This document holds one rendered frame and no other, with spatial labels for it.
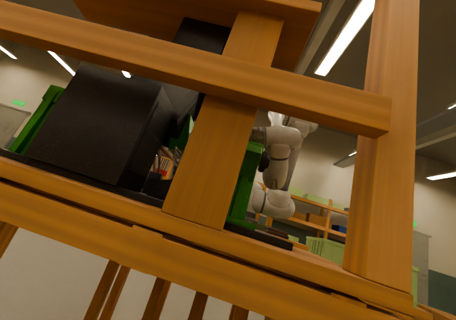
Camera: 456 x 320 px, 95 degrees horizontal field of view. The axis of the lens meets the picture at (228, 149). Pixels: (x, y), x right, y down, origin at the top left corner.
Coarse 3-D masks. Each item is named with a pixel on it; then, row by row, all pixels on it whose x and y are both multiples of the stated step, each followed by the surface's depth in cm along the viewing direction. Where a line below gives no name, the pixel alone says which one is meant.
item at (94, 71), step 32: (64, 96) 67; (96, 96) 67; (128, 96) 67; (160, 96) 69; (64, 128) 63; (96, 128) 63; (128, 128) 63; (160, 128) 75; (64, 160) 60; (96, 160) 60; (128, 160) 61
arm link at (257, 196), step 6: (252, 186) 145; (258, 186) 146; (252, 192) 143; (258, 192) 144; (264, 192) 146; (252, 198) 142; (258, 198) 142; (264, 198) 142; (252, 204) 140; (258, 204) 141; (252, 210) 141; (258, 210) 142
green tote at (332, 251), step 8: (312, 240) 140; (320, 240) 116; (328, 240) 108; (312, 248) 134; (320, 248) 114; (328, 248) 107; (336, 248) 106; (344, 248) 106; (320, 256) 110; (328, 256) 106; (336, 256) 105; (416, 272) 97; (416, 280) 96; (416, 288) 95; (416, 296) 94; (416, 304) 93
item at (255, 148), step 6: (252, 144) 67; (246, 150) 63; (252, 150) 63; (258, 150) 64; (246, 156) 63; (252, 156) 63; (258, 156) 63; (246, 162) 64; (252, 162) 64; (258, 162) 64; (246, 168) 65; (252, 168) 65; (240, 174) 66; (246, 174) 66; (252, 174) 66; (252, 180) 67
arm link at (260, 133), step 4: (252, 128) 86; (256, 128) 86; (260, 128) 86; (264, 128) 86; (252, 132) 85; (256, 132) 84; (260, 132) 84; (264, 132) 84; (252, 136) 84; (256, 136) 84; (260, 136) 84; (264, 136) 84; (252, 140) 84; (256, 140) 84; (260, 140) 84; (264, 140) 84; (264, 144) 85
